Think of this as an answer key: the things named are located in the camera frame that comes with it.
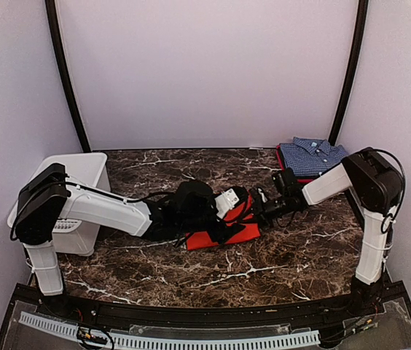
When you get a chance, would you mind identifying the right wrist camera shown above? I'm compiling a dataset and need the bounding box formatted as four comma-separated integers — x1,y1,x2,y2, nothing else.
248,167,303,205

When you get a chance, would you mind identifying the white slotted cable duct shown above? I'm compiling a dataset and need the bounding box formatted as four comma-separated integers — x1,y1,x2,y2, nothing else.
19,311,320,349

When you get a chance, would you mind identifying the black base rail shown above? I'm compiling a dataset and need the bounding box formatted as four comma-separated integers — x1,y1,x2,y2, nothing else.
11,281,411,338

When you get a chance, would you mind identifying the blue checked shirt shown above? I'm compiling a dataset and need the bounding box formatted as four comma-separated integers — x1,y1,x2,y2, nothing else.
278,137,348,179

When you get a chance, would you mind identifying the red folded garment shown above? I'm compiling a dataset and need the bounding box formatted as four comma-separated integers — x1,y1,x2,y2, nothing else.
275,145,316,184

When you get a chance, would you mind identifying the black frame post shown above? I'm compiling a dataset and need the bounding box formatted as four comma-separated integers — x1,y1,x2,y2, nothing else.
328,0,369,146
44,0,92,153

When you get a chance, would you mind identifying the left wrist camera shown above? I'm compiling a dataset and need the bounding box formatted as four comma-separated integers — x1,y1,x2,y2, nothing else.
174,180,252,222

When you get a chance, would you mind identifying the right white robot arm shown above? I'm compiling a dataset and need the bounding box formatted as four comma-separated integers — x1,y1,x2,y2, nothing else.
249,147,406,286

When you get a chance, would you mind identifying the left black frame post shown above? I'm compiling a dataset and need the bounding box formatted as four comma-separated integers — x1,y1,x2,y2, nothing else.
44,0,92,153

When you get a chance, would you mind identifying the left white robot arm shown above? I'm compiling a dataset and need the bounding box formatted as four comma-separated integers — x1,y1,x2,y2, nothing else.
10,163,248,318

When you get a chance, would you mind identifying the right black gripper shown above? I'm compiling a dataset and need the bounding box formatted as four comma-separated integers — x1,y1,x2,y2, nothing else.
238,193,291,228

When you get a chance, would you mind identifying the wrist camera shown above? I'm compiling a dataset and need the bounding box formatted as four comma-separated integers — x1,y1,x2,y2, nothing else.
174,180,252,222
248,167,303,205

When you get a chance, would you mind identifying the orange garment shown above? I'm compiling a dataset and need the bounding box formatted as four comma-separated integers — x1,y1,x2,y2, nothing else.
186,197,260,251

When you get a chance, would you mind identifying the right black frame post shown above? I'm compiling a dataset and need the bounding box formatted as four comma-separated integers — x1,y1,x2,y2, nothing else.
328,0,369,146

